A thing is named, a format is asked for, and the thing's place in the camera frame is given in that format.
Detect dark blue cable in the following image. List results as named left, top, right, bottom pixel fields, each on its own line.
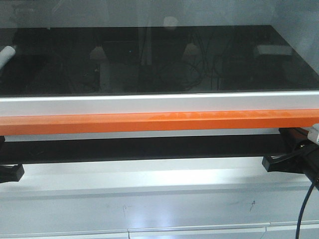
left=294, top=183, right=317, bottom=239

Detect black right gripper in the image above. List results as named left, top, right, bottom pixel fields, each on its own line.
left=262, top=127, right=319, bottom=182

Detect white tube at left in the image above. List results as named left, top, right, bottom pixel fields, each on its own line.
left=0, top=45, right=16, bottom=70

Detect glass sash with orange handle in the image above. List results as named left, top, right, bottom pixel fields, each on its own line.
left=0, top=0, right=319, bottom=138

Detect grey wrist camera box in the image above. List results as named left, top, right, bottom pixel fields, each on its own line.
left=307, top=123, right=319, bottom=145

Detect white lower cabinet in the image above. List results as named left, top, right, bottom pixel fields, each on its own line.
left=0, top=157, right=310, bottom=239

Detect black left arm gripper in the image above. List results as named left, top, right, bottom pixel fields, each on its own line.
left=0, top=136, right=24, bottom=184

